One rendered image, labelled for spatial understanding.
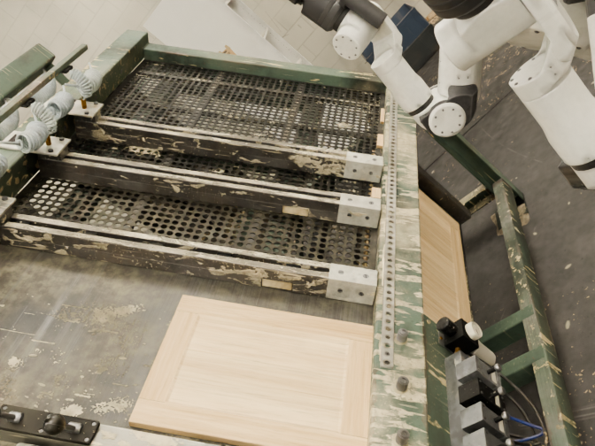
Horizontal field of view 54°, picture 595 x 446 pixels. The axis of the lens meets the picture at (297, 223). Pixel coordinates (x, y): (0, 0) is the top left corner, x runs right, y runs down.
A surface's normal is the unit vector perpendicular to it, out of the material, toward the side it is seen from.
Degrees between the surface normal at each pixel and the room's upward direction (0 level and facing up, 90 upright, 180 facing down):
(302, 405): 54
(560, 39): 84
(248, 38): 90
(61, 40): 90
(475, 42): 105
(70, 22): 90
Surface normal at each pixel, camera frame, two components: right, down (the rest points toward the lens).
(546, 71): -0.28, 0.58
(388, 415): 0.08, -0.79
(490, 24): -0.02, 0.79
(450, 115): -0.07, 0.52
